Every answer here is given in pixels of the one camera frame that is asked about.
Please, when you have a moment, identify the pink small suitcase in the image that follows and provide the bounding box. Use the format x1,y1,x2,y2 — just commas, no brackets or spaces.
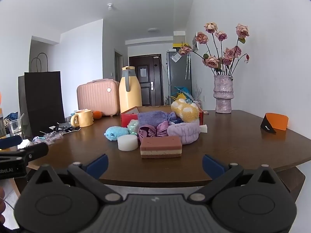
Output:
77,79,120,116

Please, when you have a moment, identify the yellow white plush toy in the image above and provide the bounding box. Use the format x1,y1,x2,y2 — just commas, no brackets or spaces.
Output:
171,98,199,123

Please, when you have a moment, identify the person's left hand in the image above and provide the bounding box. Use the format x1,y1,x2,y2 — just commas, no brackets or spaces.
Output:
0,187,6,225

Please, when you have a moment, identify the mint green soft puff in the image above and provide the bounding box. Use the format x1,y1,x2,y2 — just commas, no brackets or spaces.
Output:
127,119,140,135

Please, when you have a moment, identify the orange black card holder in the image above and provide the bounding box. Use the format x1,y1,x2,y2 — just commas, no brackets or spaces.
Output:
260,113,289,134

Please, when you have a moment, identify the grey refrigerator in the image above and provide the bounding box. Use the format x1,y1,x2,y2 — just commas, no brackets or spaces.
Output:
167,51,192,104

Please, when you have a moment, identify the clear glass cup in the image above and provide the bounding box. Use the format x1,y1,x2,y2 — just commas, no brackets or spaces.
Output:
8,118,24,139

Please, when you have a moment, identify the black paper shopping bag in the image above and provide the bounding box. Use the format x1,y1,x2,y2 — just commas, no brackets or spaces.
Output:
18,52,66,137

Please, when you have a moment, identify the white round sponge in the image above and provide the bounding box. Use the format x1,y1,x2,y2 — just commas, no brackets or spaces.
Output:
117,134,139,151

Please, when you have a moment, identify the purple satin scrunchie bow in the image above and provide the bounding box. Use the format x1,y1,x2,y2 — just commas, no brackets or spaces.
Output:
138,121,169,142

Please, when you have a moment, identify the cluttered storage rack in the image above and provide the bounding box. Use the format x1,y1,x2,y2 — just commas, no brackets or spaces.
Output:
169,85,202,107

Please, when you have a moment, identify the brown layered sponge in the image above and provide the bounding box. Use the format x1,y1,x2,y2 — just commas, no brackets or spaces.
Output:
140,136,182,159

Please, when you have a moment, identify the dark brown entrance door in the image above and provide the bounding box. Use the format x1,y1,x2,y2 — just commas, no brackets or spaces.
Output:
129,54,163,106

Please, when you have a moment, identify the blue packet in box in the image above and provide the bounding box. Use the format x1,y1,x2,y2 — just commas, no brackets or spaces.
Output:
170,117,183,124

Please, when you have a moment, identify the orange fruit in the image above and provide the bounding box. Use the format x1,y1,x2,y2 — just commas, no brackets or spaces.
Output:
93,110,102,120

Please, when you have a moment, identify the ceiling lamp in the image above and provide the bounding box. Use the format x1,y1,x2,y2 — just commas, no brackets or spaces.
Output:
148,28,159,33

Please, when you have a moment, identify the smoke detector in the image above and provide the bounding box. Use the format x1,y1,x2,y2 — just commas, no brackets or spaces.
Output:
107,3,113,10

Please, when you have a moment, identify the purple fuzzy towel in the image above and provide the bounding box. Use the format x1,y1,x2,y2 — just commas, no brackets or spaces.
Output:
138,110,176,126

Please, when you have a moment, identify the white eraser block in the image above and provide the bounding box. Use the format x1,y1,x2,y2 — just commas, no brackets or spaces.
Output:
199,125,208,133

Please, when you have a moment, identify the yellow ceramic mug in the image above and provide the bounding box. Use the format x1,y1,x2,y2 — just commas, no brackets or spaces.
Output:
71,110,94,128

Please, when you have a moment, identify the lavender knitted headband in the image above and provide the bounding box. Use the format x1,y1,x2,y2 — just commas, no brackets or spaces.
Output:
167,122,200,145

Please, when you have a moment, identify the purple textured vase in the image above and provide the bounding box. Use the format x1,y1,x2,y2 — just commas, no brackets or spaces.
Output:
213,75,234,114

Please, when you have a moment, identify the red cardboard box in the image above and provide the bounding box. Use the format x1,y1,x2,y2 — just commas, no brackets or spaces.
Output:
120,105,204,127

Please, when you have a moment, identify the yellow thermos jug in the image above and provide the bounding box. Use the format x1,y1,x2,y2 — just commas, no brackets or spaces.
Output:
119,66,142,113

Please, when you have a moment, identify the yellow box on refrigerator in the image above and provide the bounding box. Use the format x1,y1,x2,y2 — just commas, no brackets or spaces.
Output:
172,43,187,48

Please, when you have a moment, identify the blue plush toy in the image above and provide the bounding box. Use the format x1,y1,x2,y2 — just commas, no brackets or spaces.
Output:
104,126,129,141

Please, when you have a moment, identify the dried pink rose bouquet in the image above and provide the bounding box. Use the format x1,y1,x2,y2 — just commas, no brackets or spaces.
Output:
178,22,250,78

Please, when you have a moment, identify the plastic wrappers pile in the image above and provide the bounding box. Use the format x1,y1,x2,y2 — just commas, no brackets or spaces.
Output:
18,123,80,149

